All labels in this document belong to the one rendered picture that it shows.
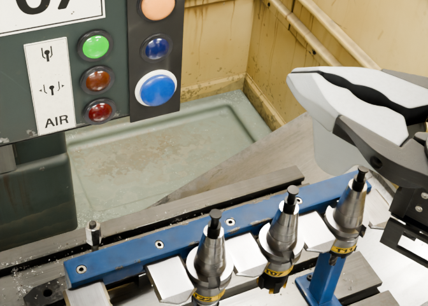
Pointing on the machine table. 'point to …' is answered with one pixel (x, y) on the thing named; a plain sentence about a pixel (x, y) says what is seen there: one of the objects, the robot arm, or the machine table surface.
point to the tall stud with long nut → (93, 234)
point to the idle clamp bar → (56, 289)
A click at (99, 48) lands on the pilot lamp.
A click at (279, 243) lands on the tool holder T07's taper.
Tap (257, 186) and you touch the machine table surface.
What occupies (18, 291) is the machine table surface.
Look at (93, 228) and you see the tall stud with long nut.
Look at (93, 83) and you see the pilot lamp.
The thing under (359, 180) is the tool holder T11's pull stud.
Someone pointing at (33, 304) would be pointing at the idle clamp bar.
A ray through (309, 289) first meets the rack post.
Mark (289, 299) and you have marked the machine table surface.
